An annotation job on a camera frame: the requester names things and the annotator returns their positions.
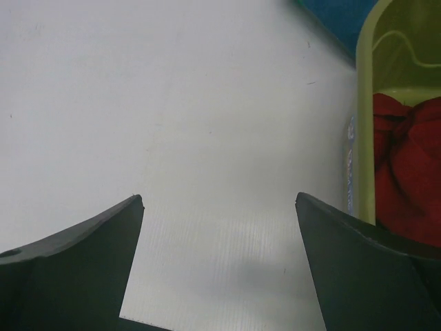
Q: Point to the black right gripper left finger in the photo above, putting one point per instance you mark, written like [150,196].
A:
[74,279]

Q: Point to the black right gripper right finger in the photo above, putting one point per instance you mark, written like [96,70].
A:
[365,277]

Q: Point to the red t-shirt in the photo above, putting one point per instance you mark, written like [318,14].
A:
[407,167]

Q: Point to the green plastic basket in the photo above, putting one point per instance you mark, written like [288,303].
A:
[397,54]

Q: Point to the folded blue t-shirt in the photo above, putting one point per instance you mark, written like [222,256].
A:
[342,18]

